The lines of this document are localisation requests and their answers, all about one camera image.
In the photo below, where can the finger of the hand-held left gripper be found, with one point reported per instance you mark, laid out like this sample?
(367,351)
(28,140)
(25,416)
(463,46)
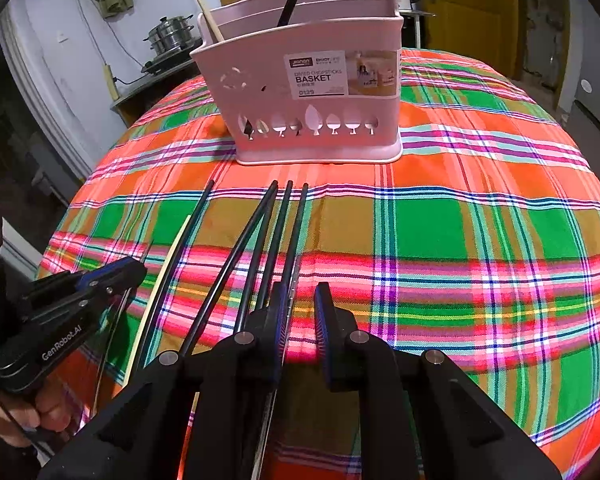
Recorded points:
(127,271)
(55,287)

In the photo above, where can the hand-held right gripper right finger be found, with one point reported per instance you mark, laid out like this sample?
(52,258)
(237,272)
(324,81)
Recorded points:
(322,330)

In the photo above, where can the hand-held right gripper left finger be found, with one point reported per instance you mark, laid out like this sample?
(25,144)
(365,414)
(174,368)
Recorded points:
(280,330)

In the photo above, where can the cream chopstick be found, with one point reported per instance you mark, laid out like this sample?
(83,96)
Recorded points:
(147,305)

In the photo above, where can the pink plastic chopstick basket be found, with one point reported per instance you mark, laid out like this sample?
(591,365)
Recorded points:
(330,152)

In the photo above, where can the wooden chopstick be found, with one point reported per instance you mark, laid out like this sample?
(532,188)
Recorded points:
(202,7)

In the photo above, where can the person's left hand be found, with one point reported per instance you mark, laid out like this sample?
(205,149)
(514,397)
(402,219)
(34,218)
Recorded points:
(10,422)

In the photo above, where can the plaid tablecloth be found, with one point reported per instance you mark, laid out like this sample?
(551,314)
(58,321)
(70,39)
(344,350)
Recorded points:
(430,240)

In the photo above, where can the low wooden cabinet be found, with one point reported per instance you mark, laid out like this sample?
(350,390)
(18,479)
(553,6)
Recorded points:
(130,102)

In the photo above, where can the yellowed power strip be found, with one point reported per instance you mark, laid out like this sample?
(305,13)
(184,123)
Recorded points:
(110,85)

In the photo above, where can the black induction cooker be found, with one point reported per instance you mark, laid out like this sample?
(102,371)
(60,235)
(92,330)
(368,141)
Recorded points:
(165,64)

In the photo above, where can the steel steamer pot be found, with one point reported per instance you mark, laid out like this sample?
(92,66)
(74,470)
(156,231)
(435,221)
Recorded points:
(172,35)

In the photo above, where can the stainless steel table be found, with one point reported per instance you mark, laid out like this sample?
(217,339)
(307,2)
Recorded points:
(415,22)

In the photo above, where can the yellow wooden door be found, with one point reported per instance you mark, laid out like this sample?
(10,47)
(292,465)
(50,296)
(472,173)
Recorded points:
(470,15)

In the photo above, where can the grey refrigerator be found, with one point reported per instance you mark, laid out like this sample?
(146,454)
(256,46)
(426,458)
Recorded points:
(597,110)

